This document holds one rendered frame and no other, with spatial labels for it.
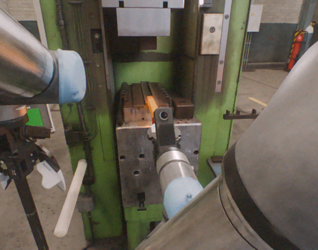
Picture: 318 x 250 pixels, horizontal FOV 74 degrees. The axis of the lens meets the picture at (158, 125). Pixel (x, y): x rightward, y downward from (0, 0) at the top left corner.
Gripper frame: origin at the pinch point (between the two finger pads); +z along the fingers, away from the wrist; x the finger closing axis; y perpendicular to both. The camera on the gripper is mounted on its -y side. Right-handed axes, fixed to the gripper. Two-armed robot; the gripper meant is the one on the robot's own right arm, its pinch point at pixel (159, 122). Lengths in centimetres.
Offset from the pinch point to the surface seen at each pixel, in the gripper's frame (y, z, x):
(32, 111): -2.1, 13.1, -42.6
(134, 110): 5.0, 27.6, -7.7
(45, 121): 1.9, 13.1, -39.4
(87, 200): 61, 37, -38
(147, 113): 6.9, 27.6, -1.9
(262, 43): 15, 661, 445
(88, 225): 87, 44, -42
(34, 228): 58, 19, -59
